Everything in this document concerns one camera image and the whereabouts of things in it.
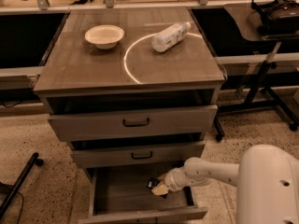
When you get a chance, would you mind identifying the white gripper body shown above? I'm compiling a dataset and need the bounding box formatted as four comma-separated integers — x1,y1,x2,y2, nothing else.
164,168,187,191

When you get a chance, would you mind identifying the dark blue rxbar wrapper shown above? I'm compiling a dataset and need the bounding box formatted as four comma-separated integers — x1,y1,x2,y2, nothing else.
147,178,160,189

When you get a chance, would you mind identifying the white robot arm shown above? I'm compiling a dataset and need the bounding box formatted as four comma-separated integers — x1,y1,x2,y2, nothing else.
149,145,299,224

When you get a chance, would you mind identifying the middle grey drawer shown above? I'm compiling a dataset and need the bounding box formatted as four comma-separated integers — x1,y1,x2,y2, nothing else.
71,142,205,168

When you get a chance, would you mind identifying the bottom grey open drawer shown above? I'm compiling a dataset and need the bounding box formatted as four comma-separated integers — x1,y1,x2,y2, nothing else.
78,161,207,224

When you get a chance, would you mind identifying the grey wooden drawer cabinet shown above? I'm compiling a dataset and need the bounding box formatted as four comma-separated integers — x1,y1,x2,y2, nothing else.
33,6,226,224

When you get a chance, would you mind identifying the top grey drawer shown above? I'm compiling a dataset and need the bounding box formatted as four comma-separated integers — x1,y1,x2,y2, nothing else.
49,105,218,142

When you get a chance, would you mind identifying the black rolling stand right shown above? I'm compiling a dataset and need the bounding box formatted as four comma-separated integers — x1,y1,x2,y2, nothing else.
212,40,299,143

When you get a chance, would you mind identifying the black stand leg left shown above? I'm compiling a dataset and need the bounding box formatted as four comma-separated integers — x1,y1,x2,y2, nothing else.
0,152,44,218

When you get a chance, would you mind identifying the white plastic bottle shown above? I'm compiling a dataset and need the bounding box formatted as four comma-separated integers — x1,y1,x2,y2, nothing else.
151,22,191,52

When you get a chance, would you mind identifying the white paper bowl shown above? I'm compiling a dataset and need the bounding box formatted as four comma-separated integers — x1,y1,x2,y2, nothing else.
85,25,124,49

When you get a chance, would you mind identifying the black vr headset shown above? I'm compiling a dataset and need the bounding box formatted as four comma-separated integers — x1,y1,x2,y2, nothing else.
251,0,299,34

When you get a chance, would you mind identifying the black middle drawer handle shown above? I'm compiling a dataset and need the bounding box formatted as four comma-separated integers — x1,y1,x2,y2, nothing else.
131,151,153,160

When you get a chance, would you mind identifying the black drawer handle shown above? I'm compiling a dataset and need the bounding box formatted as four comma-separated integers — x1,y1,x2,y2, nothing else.
131,151,153,160
122,118,150,128

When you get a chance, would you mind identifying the black top drawer handle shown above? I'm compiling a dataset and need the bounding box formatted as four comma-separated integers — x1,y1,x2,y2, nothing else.
122,118,150,128

